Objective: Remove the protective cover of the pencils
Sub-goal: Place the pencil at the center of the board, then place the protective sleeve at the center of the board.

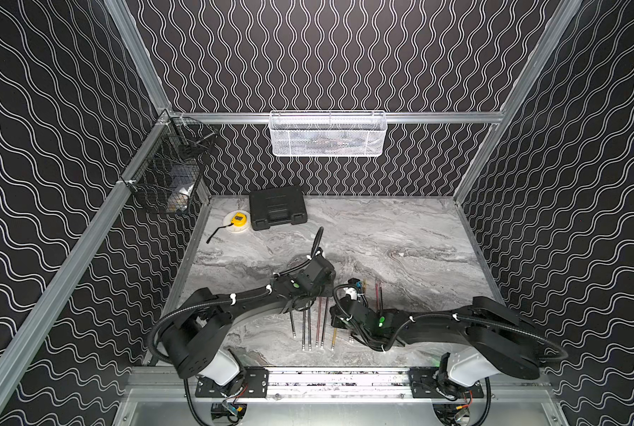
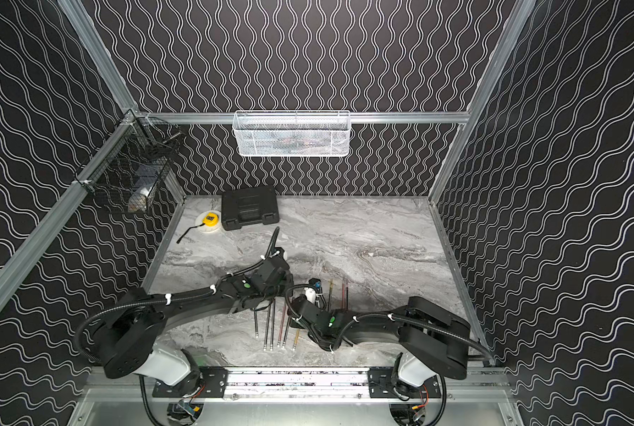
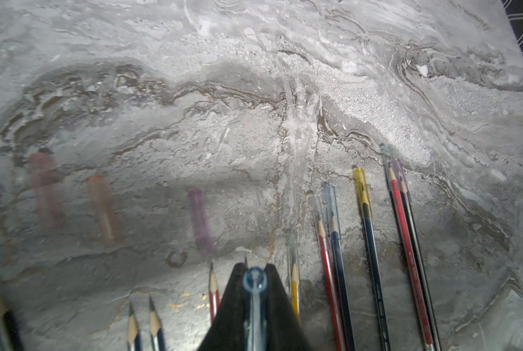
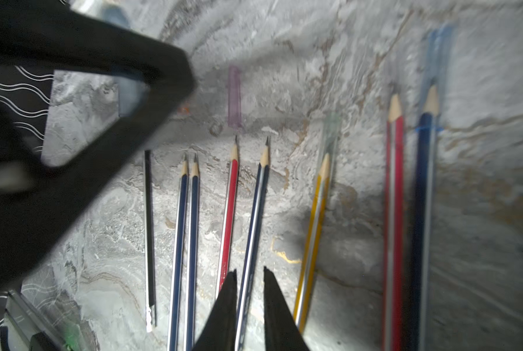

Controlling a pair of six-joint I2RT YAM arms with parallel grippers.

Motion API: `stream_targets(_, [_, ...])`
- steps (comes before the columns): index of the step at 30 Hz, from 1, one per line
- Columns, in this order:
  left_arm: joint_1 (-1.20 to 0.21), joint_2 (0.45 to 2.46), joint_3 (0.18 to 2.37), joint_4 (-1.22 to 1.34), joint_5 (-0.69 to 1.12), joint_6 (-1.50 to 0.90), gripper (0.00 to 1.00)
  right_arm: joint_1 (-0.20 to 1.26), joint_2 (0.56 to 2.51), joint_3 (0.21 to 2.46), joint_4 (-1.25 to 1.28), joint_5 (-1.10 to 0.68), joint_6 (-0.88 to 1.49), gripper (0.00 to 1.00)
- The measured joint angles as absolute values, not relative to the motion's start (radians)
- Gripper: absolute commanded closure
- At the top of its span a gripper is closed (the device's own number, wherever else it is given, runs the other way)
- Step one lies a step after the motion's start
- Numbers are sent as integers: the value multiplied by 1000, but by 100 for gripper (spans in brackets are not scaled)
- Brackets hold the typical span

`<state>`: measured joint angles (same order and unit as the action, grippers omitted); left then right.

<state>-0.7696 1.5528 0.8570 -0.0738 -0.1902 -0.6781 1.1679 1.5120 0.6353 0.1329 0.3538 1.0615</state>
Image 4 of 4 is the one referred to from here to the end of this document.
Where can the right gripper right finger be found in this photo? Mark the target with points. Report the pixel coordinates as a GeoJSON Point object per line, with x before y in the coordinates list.
{"type": "Point", "coordinates": [280, 330]}

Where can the clear light blue cap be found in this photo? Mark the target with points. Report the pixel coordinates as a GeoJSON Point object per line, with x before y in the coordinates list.
{"type": "Point", "coordinates": [130, 92]}

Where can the blue pencil blue cap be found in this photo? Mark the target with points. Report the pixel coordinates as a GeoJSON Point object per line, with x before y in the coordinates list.
{"type": "Point", "coordinates": [422, 219]}

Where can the dark blue pencil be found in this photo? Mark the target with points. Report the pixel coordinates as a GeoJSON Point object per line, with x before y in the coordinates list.
{"type": "Point", "coordinates": [252, 246]}

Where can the yellow pencil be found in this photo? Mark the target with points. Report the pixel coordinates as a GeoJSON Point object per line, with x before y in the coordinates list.
{"type": "Point", "coordinates": [303, 294]}

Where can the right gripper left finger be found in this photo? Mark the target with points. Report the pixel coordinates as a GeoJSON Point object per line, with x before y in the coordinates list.
{"type": "Point", "coordinates": [220, 329]}

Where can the red pencil pink cap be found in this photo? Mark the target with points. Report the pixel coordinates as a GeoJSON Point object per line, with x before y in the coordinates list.
{"type": "Point", "coordinates": [228, 219]}

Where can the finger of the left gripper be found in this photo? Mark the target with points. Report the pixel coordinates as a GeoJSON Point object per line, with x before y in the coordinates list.
{"type": "Point", "coordinates": [39, 203]}

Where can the dark grey pencil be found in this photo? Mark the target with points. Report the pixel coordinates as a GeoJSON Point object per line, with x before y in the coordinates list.
{"type": "Point", "coordinates": [149, 244]}

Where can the clear magenta pencil cap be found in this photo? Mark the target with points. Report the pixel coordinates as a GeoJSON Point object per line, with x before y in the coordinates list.
{"type": "Point", "coordinates": [234, 98]}

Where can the clear green pencil cap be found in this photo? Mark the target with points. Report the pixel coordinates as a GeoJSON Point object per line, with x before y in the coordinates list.
{"type": "Point", "coordinates": [330, 137]}

